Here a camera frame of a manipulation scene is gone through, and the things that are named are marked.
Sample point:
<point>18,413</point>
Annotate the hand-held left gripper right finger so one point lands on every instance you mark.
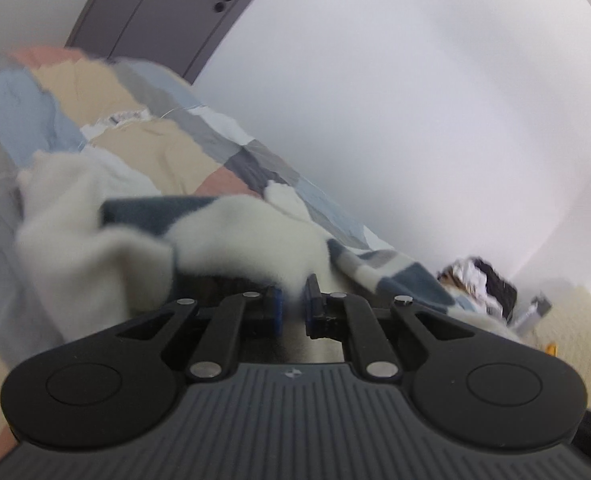
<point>311,310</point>

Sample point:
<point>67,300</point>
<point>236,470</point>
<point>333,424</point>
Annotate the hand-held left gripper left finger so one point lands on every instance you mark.
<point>274,311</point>

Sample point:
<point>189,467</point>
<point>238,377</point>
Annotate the cream blue-striped sweater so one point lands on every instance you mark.
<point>235,230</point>

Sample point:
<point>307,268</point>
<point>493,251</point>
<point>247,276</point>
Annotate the grey metal stand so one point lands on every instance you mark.
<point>534,311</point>

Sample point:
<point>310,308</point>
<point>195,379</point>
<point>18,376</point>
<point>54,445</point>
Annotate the yellow cloth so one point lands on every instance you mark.
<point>551,348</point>

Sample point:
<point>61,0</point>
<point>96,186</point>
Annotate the patchwork bed quilt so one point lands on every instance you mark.
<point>125,90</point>

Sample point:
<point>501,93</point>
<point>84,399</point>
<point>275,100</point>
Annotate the cream textured mat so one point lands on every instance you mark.
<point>585,330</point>

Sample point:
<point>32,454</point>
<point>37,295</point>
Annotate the grey cabinet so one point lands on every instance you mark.
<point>165,15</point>

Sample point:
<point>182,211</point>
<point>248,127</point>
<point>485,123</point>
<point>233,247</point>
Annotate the pile of clutter by wall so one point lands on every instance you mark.
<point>480,285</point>

